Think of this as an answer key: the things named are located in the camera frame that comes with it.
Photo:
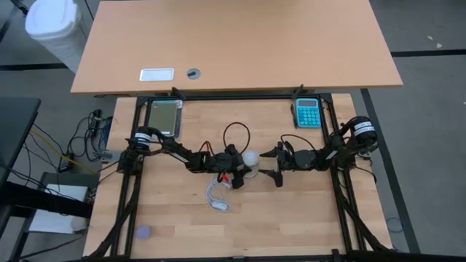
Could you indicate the purple round sticker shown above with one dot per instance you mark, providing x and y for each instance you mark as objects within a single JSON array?
[{"x": 142, "y": 232}]

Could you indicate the black aluminium table frame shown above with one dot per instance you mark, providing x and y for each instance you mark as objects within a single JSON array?
[{"x": 338, "y": 203}]

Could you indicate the white lightbulb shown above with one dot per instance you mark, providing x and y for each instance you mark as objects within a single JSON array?
[{"x": 251, "y": 158}]

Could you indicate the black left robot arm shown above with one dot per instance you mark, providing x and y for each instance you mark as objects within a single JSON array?
[{"x": 178, "y": 151}]

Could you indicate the red zip tie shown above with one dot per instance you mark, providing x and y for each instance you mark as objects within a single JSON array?
[{"x": 224, "y": 178}]

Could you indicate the tablet with grey screen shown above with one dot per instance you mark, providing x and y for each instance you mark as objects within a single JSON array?
[{"x": 164, "y": 117}]

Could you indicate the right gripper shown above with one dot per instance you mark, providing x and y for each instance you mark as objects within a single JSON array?
[{"x": 300, "y": 160}]

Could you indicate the white rectangular desk plate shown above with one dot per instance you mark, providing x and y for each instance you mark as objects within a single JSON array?
[{"x": 156, "y": 74}]

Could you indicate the white trash bin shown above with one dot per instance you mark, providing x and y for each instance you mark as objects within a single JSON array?
[{"x": 54, "y": 25}]

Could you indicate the black frame clamp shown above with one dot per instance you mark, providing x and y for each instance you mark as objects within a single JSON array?
[
  {"x": 178, "y": 93},
  {"x": 298, "y": 91}
]

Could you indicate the brass lamp socket base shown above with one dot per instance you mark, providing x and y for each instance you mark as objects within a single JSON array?
[{"x": 253, "y": 172}]

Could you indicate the black side desk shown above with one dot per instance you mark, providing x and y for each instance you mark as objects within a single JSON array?
[{"x": 16, "y": 127}]

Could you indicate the light wooden desk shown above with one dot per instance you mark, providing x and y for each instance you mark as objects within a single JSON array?
[{"x": 236, "y": 43}]

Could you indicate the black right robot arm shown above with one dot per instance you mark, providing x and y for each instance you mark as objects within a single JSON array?
[{"x": 364, "y": 129}]

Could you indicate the teal calculator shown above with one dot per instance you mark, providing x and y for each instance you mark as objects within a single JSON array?
[{"x": 308, "y": 113}]

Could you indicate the black power adapter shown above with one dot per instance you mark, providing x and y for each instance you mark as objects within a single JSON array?
[{"x": 65, "y": 164}]

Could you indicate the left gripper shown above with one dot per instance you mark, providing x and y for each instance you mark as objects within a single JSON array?
[{"x": 225, "y": 162}]

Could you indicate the white flat box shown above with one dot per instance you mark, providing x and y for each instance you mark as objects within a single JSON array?
[{"x": 58, "y": 214}]

